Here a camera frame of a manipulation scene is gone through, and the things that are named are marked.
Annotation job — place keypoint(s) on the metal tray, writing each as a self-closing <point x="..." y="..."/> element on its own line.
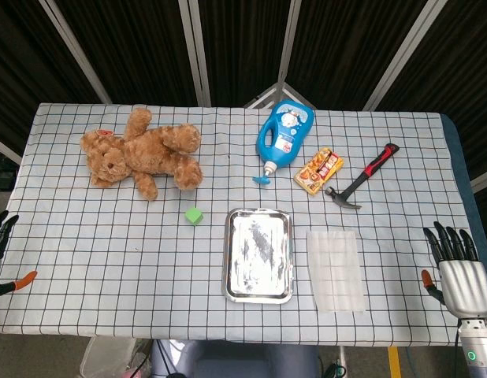
<point x="259" y="256"/>

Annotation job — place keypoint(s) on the black red claw hammer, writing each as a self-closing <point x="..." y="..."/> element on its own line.
<point x="367" y="171"/>

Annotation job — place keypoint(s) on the yellow snack package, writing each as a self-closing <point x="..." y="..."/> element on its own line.
<point x="319" y="171"/>

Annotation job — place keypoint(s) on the white plastic bag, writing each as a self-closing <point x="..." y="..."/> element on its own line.
<point x="109" y="358"/>

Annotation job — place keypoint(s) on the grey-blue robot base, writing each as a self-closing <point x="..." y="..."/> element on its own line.
<point x="235" y="360"/>

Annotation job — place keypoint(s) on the translucent white sheet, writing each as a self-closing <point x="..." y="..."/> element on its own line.
<point x="335" y="271"/>

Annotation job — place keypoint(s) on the white checkered tablecloth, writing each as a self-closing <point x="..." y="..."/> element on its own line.
<point x="109" y="252"/>

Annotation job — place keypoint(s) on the black folding screen metal frame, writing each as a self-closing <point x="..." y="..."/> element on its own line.
<point x="149" y="51"/>

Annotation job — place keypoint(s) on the blue table pad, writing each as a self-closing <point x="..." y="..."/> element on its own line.
<point x="462" y="161"/>

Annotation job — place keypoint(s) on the brown teddy bear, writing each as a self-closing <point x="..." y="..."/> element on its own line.
<point x="149" y="151"/>

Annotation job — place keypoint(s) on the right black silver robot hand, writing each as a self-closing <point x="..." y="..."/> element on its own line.
<point x="466" y="287"/>

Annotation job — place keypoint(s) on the green cube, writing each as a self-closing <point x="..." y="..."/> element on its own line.
<point x="194" y="216"/>

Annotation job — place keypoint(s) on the blue detergent pump bottle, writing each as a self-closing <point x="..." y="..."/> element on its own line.
<point x="283" y="134"/>

